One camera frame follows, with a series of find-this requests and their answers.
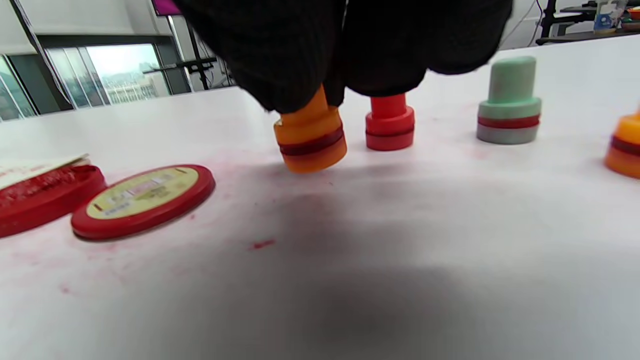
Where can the person's right hand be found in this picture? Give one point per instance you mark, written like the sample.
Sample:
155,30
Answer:
350,45

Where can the red reward stamp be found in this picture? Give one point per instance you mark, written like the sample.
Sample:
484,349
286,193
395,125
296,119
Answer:
390,125

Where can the orange reward stamp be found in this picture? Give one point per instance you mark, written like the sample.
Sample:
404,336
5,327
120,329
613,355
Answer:
312,140
625,147

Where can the green reward stamp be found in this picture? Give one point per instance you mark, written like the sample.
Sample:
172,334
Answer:
510,102

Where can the red ink pad lid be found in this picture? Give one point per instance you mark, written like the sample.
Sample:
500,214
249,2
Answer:
142,202

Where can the spiral lined notebook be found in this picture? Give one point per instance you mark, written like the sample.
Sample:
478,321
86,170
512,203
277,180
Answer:
35,167

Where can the red ink pad tin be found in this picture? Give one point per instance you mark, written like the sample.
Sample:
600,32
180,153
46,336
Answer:
45,200

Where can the clear cup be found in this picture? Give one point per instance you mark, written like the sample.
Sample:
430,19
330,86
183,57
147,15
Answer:
606,17

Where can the large glass window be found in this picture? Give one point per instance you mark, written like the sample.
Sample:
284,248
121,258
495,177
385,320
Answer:
75,75

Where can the orange bowl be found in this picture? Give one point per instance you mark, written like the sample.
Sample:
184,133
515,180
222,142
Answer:
631,14

